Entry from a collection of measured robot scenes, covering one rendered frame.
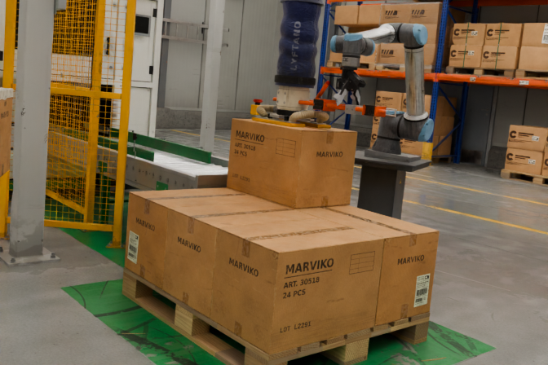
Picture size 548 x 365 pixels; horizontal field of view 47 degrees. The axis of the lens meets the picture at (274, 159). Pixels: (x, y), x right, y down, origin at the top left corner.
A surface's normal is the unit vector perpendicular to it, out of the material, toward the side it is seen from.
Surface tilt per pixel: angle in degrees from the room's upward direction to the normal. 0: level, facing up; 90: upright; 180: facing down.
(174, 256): 90
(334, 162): 90
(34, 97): 90
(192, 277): 90
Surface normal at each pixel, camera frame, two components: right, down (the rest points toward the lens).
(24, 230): 0.64, 0.14
